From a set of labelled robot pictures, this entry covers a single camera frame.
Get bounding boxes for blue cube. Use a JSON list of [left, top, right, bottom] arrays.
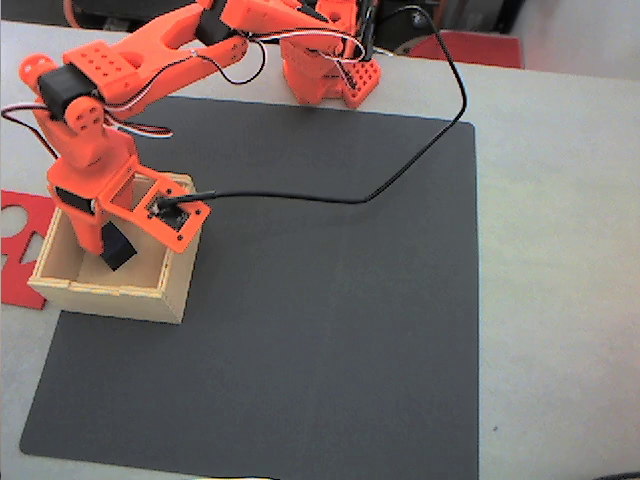
[[99, 221, 138, 272]]

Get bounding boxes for wooden box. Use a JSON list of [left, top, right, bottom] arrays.
[[27, 172, 204, 325]]

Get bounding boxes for red cutout sheet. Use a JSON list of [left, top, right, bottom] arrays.
[[0, 189, 60, 311]]

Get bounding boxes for dark grey mat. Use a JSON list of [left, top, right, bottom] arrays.
[[19, 93, 480, 480]]

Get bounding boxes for red object behind table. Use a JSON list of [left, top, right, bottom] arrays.
[[407, 29, 524, 70]]

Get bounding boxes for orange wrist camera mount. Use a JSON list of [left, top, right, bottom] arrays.
[[97, 162, 212, 253]]

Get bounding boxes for wrist servo wire bundle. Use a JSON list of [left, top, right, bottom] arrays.
[[0, 102, 174, 161]]

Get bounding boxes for forearm servo wire bundle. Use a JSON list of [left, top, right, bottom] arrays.
[[192, 32, 269, 86]]

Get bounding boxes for black camera cable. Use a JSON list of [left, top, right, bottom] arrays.
[[154, 4, 469, 214]]

